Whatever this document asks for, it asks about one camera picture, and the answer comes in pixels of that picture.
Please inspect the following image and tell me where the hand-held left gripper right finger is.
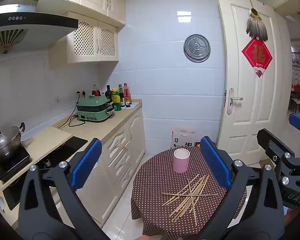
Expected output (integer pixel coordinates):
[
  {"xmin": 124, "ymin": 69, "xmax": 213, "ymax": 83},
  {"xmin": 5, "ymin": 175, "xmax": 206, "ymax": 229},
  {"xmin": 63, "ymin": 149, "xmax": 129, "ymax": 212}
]
[{"xmin": 192, "ymin": 136, "xmax": 285, "ymax": 240}]

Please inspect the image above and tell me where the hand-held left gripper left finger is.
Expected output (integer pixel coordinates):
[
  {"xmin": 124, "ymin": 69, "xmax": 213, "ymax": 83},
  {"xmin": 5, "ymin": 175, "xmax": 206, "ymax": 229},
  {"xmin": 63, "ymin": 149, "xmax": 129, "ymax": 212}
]
[{"xmin": 17, "ymin": 137, "xmax": 110, "ymax": 240}]

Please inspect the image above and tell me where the pink cup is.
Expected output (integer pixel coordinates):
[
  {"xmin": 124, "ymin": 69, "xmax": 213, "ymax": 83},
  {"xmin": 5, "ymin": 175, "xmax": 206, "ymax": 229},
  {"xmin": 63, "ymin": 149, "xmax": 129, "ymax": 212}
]
[{"xmin": 173, "ymin": 149, "xmax": 190, "ymax": 173}]

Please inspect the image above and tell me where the bunch of wooden chopsticks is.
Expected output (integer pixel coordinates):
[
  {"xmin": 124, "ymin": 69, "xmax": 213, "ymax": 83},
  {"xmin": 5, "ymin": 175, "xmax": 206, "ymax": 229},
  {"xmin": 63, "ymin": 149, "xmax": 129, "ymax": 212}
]
[{"xmin": 161, "ymin": 174, "xmax": 218, "ymax": 225}]

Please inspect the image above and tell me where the dark wooden chair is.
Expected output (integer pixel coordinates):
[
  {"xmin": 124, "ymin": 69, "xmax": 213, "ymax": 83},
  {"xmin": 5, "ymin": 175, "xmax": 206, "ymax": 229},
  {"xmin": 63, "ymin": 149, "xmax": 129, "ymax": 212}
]
[{"xmin": 289, "ymin": 90, "xmax": 300, "ymax": 113}]

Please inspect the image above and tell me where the black glass hob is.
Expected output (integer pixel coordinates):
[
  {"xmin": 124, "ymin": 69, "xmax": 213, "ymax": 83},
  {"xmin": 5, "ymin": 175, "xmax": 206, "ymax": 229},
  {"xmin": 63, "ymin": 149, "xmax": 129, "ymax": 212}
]
[{"xmin": 1, "ymin": 136, "xmax": 88, "ymax": 212}]

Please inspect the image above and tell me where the white door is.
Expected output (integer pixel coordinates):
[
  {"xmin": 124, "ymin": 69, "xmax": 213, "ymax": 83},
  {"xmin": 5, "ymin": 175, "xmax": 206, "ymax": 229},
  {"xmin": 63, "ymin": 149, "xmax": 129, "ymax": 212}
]
[{"xmin": 216, "ymin": 0, "xmax": 289, "ymax": 167}]

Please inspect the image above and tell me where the cream base cabinet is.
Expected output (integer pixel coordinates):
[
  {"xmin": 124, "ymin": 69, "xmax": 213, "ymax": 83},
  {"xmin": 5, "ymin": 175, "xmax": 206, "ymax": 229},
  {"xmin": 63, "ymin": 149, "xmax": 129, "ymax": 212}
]
[{"xmin": 2, "ymin": 107, "xmax": 147, "ymax": 230}]

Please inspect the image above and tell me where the white rice bag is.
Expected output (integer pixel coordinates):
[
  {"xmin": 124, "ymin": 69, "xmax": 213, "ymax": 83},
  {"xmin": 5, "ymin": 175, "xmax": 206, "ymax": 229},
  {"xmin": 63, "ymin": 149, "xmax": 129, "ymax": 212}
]
[{"xmin": 170, "ymin": 129, "xmax": 196, "ymax": 150}]

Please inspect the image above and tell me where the beige countertop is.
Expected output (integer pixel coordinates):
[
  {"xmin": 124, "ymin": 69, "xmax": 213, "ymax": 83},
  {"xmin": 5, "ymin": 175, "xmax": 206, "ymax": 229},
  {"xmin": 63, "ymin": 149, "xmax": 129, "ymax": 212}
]
[{"xmin": 0, "ymin": 99, "xmax": 143, "ymax": 188}]

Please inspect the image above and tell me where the beige wooden board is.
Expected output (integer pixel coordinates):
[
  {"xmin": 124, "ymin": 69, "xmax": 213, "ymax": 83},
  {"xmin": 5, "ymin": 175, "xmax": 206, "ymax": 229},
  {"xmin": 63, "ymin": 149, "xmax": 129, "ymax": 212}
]
[{"xmin": 22, "ymin": 126, "xmax": 73, "ymax": 162}]

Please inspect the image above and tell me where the green electric cooker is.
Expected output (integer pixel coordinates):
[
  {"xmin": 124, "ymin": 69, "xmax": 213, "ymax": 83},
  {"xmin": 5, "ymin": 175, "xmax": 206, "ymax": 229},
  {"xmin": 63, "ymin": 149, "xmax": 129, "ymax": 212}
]
[{"xmin": 76, "ymin": 95, "xmax": 115, "ymax": 123}]

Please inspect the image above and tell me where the brown polka dot tablecloth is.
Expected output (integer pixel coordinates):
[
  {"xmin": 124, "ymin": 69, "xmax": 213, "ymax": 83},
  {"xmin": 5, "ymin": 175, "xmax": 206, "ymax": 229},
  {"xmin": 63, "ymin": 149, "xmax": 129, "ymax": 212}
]
[{"xmin": 131, "ymin": 146, "xmax": 248, "ymax": 240}]

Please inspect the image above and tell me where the yellow green bottle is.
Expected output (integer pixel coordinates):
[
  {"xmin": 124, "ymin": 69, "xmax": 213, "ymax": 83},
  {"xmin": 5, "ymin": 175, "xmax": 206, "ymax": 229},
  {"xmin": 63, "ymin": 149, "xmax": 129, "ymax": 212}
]
[{"xmin": 112, "ymin": 88, "xmax": 122, "ymax": 112}]

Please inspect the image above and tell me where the black induction cooker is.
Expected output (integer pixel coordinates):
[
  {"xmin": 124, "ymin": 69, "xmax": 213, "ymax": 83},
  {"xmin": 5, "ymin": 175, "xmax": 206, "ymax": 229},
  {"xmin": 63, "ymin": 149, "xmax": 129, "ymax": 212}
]
[{"xmin": 0, "ymin": 145, "xmax": 31, "ymax": 182}]

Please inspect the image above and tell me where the dark bottle green cap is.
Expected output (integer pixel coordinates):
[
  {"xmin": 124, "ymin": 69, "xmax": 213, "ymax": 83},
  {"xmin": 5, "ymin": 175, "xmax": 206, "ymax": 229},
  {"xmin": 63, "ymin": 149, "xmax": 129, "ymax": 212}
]
[{"xmin": 118, "ymin": 84, "xmax": 125, "ymax": 107}]

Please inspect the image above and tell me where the red diamond door decoration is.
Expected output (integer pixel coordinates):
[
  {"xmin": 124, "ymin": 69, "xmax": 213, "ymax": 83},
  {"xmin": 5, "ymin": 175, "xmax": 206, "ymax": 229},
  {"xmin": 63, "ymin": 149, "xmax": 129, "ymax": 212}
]
[{"xmin": 241, "ymin": 38, "xmax": 273, "ymax": 78}]

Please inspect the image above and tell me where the red orange bottle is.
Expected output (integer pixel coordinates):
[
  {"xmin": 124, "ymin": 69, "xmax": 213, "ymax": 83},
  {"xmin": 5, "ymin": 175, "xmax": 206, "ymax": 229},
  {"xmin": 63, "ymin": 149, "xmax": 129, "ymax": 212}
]
[{"xmin": 122, "ymin": 83, "xmax": 132, "ymax": 105}]

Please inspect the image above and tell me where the steel wok with lid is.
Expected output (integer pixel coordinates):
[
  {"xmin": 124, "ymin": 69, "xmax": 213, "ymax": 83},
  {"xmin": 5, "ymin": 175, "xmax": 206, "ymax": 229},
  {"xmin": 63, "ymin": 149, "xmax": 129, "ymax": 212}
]
[{"xmin": 0, "ymin": 122, "xmax": 26, "ymax": 162}]

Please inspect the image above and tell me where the feather fan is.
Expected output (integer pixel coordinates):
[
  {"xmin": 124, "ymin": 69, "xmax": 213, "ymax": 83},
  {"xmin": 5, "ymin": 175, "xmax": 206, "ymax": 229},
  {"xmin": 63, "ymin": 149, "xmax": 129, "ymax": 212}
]
[{"xmin": 246, "ymin": 8, "xmax": 269, "ymax": 42}]

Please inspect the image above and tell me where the cream lattice door cabinet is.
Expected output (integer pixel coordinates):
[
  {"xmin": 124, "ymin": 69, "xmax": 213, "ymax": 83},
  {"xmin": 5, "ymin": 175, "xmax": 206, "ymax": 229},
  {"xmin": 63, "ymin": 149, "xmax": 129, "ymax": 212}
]
[{"xmin": 49, "ymin": 11, "xmax": 120, "ymax": 64}]

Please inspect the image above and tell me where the black range hood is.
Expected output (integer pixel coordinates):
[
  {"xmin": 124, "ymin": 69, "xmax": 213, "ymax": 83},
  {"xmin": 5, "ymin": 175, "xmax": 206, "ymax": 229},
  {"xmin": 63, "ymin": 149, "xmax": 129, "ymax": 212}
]
[{"xmin": 0, "ymin": 0, "xmax": 79, "ymax": 52}]

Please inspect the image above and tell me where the paper folding fan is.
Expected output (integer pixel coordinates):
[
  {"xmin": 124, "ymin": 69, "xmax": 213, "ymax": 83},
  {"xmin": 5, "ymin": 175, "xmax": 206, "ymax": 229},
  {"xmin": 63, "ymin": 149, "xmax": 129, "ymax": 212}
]
[{"xmin": 0, "ymin": 29, "xmax": 28, "ymax": 55}]

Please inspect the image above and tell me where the black power cable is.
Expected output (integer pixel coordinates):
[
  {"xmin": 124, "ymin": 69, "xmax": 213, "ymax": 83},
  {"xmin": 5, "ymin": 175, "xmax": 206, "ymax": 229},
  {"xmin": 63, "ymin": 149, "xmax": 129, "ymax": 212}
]
[{"xmin": 58, "ymin": 110, "xmax": 87, "ymax": 130}]

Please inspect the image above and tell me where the silver door handle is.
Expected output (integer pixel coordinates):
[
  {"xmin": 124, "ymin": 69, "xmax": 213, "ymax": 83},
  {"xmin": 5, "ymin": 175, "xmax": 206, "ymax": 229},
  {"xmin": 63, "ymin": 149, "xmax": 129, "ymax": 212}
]
[{"xmin": 226, "ymin": 88, "xmax": 243, "ymax": 116}]

